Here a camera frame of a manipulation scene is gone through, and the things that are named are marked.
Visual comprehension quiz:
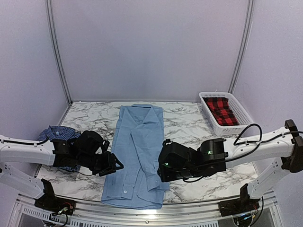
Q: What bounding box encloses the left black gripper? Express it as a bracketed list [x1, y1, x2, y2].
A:
[77, 151, 124, 177]

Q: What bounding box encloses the blue checked shirt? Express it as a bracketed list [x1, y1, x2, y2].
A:
[37, 125, 82, 173]

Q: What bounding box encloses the light blue long sleeve shirt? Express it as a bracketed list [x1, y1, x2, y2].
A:
[101, 104, 169, 210]

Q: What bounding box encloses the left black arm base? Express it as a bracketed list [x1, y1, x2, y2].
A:
[34, 179, 75, 215]

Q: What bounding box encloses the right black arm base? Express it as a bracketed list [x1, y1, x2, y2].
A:
[218, 183, 260, 217]

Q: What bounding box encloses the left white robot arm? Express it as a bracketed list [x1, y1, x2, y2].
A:
[0, 131, 124, 210]

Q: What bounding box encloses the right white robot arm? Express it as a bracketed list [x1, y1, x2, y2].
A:
[157, 120, 303, 212]

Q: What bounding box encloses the white plastic basket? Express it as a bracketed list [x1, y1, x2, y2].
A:
[199, 92, 253, 136]

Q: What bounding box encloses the red black plaid shirt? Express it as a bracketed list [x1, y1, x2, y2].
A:
[203, 97, 239, 126]

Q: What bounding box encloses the front aluminium rail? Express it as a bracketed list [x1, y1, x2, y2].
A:
[14, 186, 282, 227]

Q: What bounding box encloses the left aluminium frame post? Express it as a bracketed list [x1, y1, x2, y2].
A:
[45, 0, 73, 105]

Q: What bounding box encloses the aluminium frame post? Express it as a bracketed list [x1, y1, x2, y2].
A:
[228, 0, 255, 94]
[45, 0, 73, 105]

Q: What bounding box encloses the right aluminium frame post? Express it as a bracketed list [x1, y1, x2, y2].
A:
[228, 0, 255, 94]

